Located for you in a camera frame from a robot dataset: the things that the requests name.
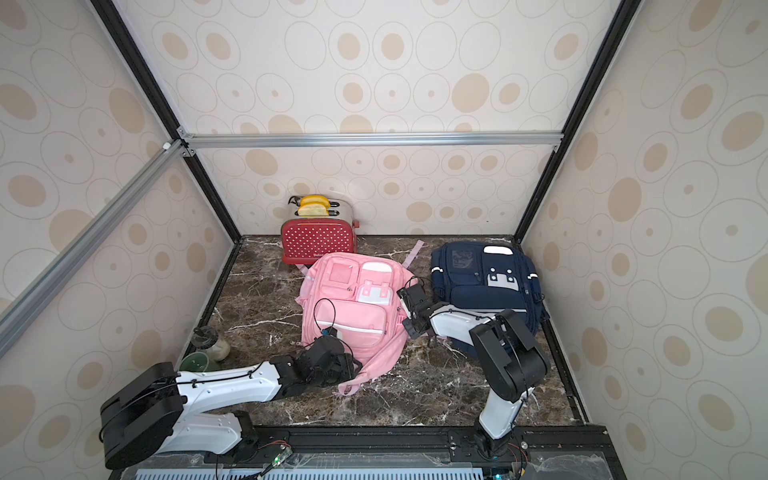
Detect pink backpack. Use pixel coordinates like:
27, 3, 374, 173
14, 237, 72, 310
296, 241, 423, 396

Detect navy blue backpack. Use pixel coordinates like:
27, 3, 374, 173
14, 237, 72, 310
429, 241, 549, 356

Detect red polka dot toaster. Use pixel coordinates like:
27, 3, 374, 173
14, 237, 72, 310
281, 195, 359, 265

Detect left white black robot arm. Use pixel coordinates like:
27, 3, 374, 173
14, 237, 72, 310
98, 335, 363, 471

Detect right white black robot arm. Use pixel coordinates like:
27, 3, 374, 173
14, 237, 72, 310
397, 284, 550, 455

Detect small glass jar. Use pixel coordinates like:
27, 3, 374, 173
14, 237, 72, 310
191, 325, 231, 362

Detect green ceramic mug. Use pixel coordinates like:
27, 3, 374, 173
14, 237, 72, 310
179, 351, 221, 373

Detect right yellow toast slice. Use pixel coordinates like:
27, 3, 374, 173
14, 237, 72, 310
296, 203, 329, 217

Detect yellow toast slice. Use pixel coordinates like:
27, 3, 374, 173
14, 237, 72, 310
300, 195, 331, 208
296, 203, 329, 217

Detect left yellow toast slice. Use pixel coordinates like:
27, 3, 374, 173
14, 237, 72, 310
300, 195, 331, 208

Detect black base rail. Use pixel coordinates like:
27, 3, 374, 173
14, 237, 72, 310
111, 425, 626, 479

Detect horizontal aluminium frame bar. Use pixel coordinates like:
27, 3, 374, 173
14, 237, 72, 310
183, 131, 563, 149

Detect diagonal aluminium frame bar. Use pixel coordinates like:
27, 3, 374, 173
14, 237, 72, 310
1, 139, 185, 354

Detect black right corner post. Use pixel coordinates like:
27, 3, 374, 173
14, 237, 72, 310
513, 0, 641, 244

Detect black corner post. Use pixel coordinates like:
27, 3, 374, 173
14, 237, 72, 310
513, 0, 641, 244
90, 0, 242, 243

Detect black left corner post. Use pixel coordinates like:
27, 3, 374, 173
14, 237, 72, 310
90, 0, 242, 243

